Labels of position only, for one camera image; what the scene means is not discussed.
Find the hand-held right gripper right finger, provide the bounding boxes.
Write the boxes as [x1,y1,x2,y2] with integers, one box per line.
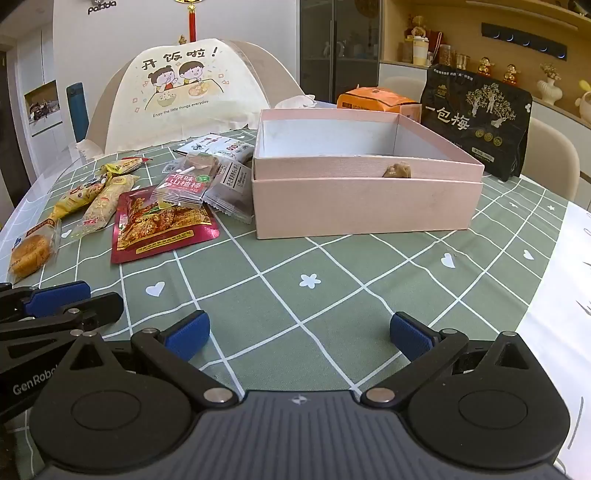
[360,311,532,409]

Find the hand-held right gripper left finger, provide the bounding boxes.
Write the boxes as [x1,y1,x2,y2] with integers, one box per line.
[60,310,238,409]

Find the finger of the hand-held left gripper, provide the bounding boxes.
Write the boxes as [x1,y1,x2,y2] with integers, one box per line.
[0,281,92,324]
[0,292,124,366]

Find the clear bread packet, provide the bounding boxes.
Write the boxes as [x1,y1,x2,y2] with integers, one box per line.
[7,219,63,283]

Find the long beige snack packet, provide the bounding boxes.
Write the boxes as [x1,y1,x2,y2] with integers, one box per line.
[78,174,139,234]

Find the pink cardboard box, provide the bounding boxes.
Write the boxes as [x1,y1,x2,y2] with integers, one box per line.
[252,108,485,240]

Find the clear red-lettered snack packet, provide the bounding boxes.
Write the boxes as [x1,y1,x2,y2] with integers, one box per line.
[152,153,232,206]

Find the red spicy snack packet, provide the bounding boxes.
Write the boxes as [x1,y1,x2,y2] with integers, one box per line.
[111,189,221,265]

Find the yellow cartoon snack packet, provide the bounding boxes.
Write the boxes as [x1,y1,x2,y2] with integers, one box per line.
[48,178,112,222]

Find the grey snack packet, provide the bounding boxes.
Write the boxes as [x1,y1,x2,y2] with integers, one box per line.
[203,159,254,224]

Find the blue bottle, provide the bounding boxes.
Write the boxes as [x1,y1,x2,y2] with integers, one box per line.
[66,83,90,144]

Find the white printed snack packet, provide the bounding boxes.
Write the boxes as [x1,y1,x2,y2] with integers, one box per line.
[174,134,257,162]

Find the white printed food cover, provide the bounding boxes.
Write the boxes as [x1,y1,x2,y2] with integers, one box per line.
[104,37,301,153]

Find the black gold-printed snack bag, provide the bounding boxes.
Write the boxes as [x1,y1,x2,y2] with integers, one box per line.
[420,66,533,182]

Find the beige chair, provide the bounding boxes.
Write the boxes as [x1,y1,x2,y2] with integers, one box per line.
[519,117,580,201]
[376,76,428,100]

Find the orange tissue pack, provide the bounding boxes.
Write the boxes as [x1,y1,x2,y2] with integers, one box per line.
[337,86,423,123]

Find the white tissue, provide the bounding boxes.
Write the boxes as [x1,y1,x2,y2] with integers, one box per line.
[274,93,335,112]

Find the yellow white cup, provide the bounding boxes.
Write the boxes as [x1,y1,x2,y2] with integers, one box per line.
[410,36,429,66]

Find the white vase with flowers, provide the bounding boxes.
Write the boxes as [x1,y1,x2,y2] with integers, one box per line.
[537,64,563,106]

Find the dark glass cabinet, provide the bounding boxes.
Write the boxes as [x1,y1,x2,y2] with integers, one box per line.
[299,0,386,102]

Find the red hanging knot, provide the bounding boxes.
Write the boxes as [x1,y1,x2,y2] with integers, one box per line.
[174,0,204,42]

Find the black light strip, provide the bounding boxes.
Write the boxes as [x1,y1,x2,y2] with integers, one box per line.
[480,23,570,61]

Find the wooden shelf unit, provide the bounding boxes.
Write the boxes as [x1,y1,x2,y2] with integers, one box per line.
[379,0,591,123]

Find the wall calendar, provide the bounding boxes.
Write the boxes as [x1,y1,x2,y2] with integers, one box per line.
[24,80,63,137]

